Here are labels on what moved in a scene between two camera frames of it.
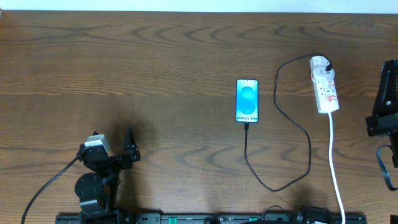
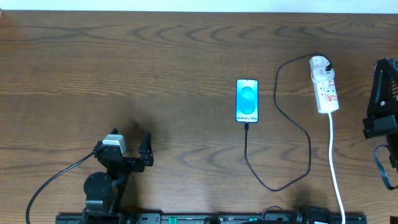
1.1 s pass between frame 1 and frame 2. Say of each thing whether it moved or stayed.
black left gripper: moved
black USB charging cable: stayed
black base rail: stayed
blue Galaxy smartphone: stayed
